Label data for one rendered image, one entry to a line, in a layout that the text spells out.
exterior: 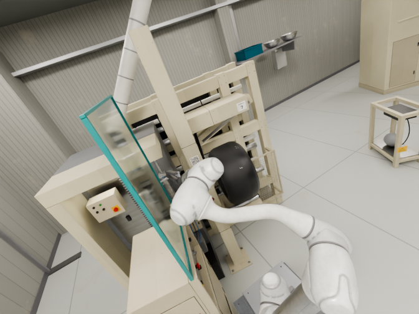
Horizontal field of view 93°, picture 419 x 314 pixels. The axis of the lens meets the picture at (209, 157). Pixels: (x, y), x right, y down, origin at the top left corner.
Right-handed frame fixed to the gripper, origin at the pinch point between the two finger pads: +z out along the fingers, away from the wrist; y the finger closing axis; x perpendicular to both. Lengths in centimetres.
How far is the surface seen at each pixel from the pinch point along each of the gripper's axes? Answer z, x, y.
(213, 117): 16, 84, -50
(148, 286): 30, -15, 43
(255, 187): 8, 85, 23
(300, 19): -14, 604, -325
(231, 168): 11, 70, 0
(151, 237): 50, 5, 22
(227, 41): 102, 370, -293
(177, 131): 18, 39, -42
